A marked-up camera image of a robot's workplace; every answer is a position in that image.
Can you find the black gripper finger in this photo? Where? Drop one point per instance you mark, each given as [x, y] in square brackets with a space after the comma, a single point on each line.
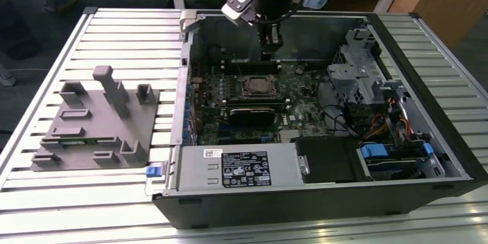
[267, 44]

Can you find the CPU with silver top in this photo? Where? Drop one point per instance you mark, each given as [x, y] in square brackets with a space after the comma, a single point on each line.
[259, 85]

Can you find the CPU socket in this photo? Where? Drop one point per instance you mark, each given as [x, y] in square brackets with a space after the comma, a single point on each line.
[241, 96]

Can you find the green motherboard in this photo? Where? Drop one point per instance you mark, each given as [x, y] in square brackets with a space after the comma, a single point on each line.
[305, 107]

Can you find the metal drive cage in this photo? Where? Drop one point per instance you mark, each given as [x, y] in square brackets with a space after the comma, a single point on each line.
[349, 79]

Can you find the black graphics card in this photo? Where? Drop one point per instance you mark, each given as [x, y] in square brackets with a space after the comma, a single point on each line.
[251, 118]

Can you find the small silver heatsink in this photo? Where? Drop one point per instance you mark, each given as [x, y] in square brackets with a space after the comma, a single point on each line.
[290, 136]

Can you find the black plastic shroud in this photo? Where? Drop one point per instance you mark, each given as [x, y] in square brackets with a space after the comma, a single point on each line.
[329, 161]

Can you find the grey metal disk bay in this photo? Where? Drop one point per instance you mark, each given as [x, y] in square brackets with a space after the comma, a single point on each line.
[414, 118]

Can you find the hard disk in blue carrier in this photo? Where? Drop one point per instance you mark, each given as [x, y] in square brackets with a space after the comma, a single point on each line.
[374, 151]

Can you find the grey power supply unit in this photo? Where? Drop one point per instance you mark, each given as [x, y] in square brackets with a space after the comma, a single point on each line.
[198, 169]

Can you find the blue case latch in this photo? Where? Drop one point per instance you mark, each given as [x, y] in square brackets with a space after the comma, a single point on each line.
[154, 170]

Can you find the grey parts rack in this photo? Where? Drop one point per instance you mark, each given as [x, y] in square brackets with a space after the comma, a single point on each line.
[107, 141]

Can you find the black PC case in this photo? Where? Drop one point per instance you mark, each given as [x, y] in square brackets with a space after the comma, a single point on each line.
[267, 209]

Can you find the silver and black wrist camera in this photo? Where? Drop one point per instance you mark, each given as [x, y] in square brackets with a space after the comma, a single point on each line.
[238, 4]

